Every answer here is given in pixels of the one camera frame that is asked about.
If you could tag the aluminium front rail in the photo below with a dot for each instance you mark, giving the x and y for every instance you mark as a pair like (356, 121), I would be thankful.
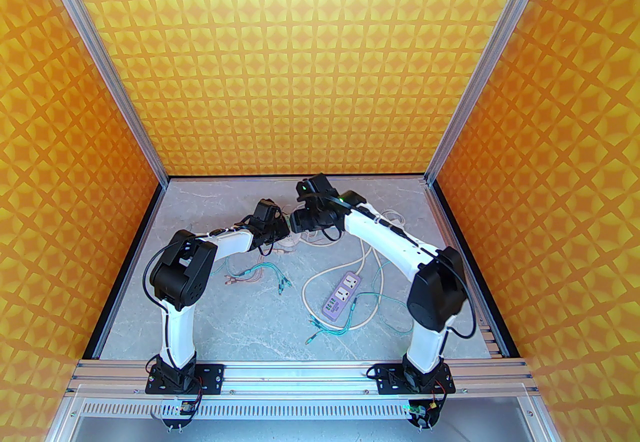
(300, 375)

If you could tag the aluminium corner post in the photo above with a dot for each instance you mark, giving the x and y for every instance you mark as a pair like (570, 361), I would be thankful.
(489, 60)
(102, 60)

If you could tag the small controller board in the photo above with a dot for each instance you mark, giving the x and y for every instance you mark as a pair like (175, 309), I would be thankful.
(422, 412)
(182, 411)

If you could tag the grey lower panel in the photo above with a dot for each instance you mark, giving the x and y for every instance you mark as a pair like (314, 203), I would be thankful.
(300, 432)

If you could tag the white charger block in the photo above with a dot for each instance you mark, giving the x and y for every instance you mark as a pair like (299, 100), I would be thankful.
(398, 220)

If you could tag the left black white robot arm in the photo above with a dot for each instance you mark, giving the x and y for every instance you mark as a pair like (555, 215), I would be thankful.
(230, 242)

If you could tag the purple power strip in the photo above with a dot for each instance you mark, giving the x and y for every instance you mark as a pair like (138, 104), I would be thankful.
(332, 307)
(303, 294)

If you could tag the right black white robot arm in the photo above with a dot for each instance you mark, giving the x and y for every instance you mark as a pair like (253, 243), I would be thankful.
(385, 240)

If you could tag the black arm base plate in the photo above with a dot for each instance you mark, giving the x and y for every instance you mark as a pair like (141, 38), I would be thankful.
(387, 380)
(212, 377)

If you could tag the black table edge trim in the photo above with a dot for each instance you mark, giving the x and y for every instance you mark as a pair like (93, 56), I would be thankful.
(137, 240)
(463, 240)
(300, 177)

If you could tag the round white power socket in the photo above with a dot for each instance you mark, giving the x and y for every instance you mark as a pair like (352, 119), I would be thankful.
(295, 244)

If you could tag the aluminium side rail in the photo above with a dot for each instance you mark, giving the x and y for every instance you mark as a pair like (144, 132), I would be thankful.
(492, 340)

